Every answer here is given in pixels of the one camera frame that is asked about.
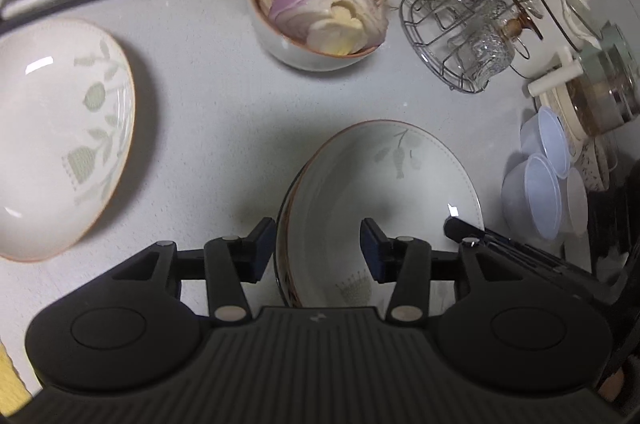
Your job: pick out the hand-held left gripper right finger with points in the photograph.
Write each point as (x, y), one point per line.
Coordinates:
(372, 254)

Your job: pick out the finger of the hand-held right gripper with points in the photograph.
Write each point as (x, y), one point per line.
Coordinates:
(457, 229)

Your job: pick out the glass health kettle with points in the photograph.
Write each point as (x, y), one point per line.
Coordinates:
(605, 94)

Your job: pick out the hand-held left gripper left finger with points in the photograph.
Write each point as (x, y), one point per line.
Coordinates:
(262, 249)

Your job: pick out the dark rimmed plate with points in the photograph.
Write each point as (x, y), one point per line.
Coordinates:
(281, 254)

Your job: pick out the clear glass cup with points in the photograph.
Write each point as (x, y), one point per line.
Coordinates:
(492, 54)

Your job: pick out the amber glass cup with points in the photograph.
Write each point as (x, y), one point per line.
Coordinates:
(520, 27)

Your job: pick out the small white plastic cup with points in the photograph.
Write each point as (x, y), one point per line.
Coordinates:
(535, 199)

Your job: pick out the large white floral plate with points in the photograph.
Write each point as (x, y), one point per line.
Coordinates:
(45, 129)

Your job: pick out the white bowl brown rim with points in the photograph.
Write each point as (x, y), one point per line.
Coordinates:
(290, 54)

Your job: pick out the translucent plastic bowl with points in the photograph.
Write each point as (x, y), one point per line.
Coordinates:
(547, 139)

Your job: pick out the patterned ceramic cup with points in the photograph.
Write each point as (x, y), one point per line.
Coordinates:
(597, 169)

